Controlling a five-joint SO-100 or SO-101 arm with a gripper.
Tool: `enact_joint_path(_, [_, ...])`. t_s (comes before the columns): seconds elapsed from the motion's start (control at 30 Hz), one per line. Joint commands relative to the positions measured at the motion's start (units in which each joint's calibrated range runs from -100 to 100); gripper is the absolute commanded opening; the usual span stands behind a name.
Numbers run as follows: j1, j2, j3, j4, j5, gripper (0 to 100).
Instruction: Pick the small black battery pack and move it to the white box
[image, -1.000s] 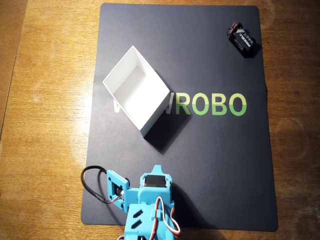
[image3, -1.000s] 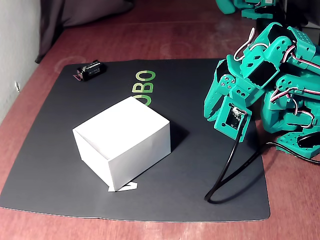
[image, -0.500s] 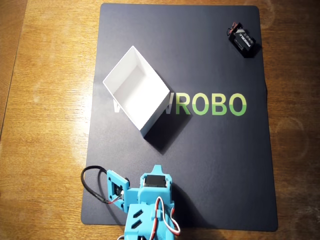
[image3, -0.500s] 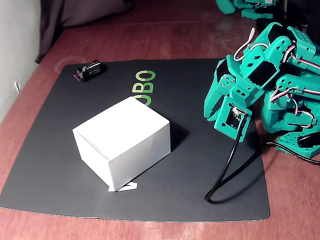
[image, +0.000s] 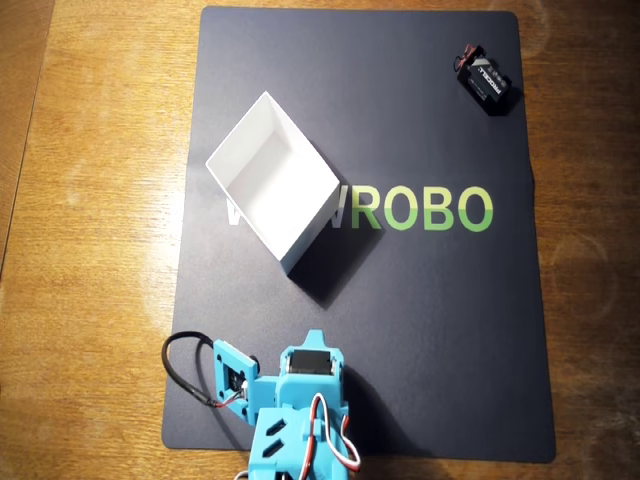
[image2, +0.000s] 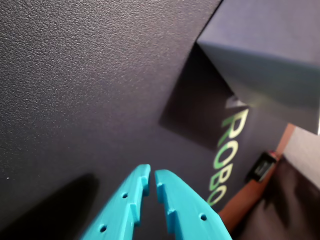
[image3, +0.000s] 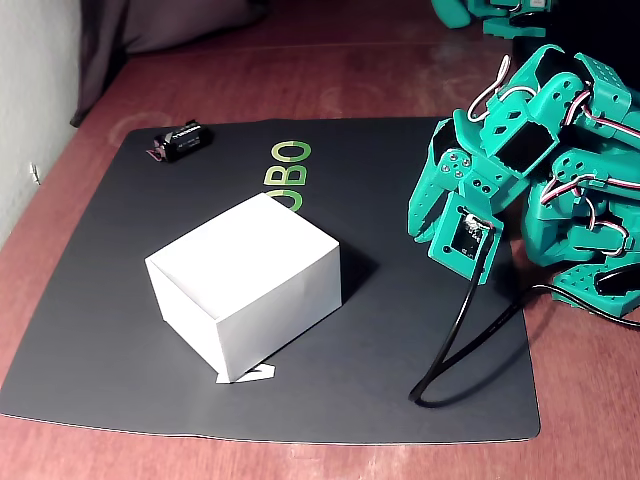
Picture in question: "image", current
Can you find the teal gripper with servo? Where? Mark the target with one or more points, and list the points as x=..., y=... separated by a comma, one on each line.
x=311, y=361

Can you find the small black battery pack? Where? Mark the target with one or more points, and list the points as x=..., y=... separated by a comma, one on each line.
x=487, y=80

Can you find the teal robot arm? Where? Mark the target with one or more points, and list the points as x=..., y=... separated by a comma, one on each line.
x=300, y=465

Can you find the white open cardboard box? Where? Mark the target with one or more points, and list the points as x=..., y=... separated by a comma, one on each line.
x=260, y=165

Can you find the black mat with green lettering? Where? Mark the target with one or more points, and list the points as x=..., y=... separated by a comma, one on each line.
x=425, y=325

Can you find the teal framed camera module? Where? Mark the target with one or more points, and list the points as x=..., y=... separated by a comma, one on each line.
x=222, y=357

